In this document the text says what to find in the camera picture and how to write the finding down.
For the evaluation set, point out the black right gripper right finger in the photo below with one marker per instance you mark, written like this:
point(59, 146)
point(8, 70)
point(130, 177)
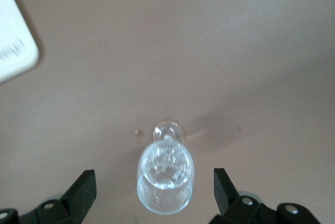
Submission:
point(230, 203)

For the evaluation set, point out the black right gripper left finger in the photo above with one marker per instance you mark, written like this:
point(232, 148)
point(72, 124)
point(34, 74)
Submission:
point(76, 203)

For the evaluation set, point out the clear stemmed wine glass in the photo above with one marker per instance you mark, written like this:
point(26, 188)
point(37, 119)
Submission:
point(165, 177)

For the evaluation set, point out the white tray with rabbit print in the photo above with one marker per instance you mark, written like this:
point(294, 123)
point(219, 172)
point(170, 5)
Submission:
point(13, 38)

